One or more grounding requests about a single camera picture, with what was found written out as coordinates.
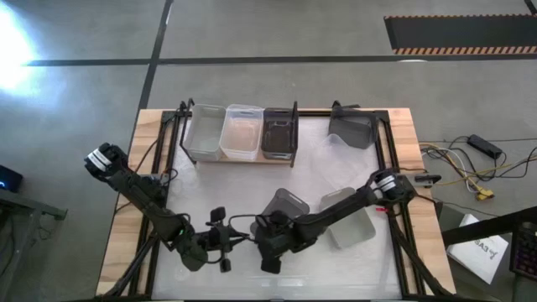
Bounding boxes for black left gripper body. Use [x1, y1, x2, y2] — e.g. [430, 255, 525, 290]
[196, 206, 237, 273]

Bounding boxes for yellow cable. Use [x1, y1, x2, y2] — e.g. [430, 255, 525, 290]
[419, 142, 537, 201]

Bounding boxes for black cable bundle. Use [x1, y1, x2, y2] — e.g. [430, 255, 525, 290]
[100, 232, 153, 299]
[388, 213, 448, 299]

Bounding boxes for black keyboard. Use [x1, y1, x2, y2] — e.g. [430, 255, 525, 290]
[508, 221, 537, 281]

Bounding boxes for grey metal stand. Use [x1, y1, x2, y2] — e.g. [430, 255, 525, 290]
[0, 188, 69, 302]

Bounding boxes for black box with blue light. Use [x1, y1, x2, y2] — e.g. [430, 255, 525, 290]
[0, 164, 24, 194]

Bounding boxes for black power adapter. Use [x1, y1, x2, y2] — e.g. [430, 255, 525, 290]
[467, 133, 503, 159]

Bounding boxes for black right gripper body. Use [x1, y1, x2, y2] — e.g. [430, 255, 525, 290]
[253, 209, 295, 274]

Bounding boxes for black aluminium table frame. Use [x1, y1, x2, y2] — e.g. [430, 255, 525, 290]
[98, 107, 452, 301]

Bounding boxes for white paper booklet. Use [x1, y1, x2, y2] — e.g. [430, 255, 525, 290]
[446, 212, 509, 285]

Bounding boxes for small black device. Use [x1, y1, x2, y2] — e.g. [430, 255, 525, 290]
[414, 173, 443, 186]

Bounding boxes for grey translucent plastic basket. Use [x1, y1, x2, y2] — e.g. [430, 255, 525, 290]
[327, 106, 379, 150]
[260, 107, 300, 161]
[250, 187, 311, 237]

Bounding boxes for black yellow hazard mat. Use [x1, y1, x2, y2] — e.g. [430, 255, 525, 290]
[383, 14, 537, 56]

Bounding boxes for black metal shelf frame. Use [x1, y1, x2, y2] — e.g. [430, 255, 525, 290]
[179, 98, 300, 169]

